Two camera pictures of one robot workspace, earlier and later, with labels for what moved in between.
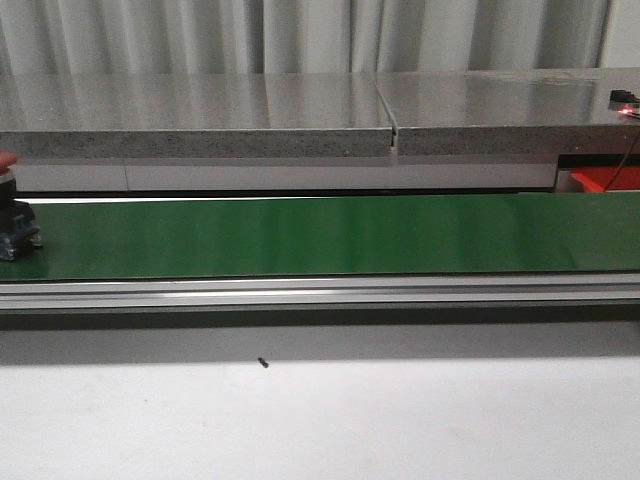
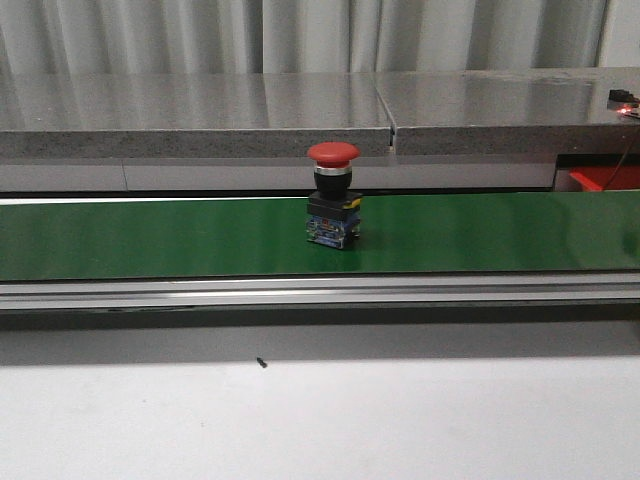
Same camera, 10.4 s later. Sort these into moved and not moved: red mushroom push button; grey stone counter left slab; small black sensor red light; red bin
Moved: red mushroom push button
Not moved: small black sensor red light; red bin; grey stone counter left slab
